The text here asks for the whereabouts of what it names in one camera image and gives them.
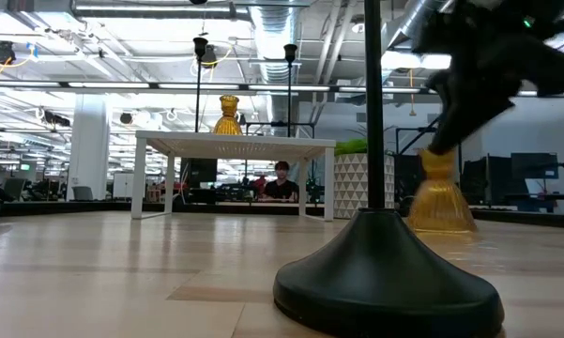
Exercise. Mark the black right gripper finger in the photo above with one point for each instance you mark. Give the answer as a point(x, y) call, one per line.
point(443, 89)
point(469, 117)

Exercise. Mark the amber ribbed glass candle holder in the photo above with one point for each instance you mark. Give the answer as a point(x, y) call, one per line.
point(227, 124)
point(438, 206)

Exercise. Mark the black computer monitor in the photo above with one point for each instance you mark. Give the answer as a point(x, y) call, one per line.
point(488, 173)
point(535, 165)

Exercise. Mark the succulent in patterned white pot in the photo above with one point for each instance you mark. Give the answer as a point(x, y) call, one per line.
point(352, 183)

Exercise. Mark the long ceiling light strip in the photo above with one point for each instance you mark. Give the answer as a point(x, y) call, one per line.
point(286, 87)

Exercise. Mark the black horizontal metal bar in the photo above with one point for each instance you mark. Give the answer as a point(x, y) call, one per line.
point(263, 123)

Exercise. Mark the person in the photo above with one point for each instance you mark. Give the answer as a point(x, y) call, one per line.
point(281, 185)

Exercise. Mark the white perforated metal shelf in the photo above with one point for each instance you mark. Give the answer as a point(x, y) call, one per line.
point(234, 145)

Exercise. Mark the black ceiling dome device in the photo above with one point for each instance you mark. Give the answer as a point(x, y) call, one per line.
point(211, 56)

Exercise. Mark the black cabinet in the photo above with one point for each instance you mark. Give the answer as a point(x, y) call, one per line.
point(199, 171)

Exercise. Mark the white cabinet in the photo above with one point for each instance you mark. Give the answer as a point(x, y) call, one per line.
point(122, 185)

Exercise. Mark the white building column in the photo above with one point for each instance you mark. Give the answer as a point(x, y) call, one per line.
point(88, 150)

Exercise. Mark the grey office chair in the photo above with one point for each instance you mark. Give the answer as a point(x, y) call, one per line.
point(82, 193)

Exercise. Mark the black metal stand frame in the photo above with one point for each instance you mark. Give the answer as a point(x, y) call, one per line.
point(403, 128)

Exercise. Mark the silver slanted ventilation duct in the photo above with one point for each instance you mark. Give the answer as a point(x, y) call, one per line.
point(403, 28)

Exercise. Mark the silver ribbed ventilation duct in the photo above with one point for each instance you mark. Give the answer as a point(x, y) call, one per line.
point(276, 28)

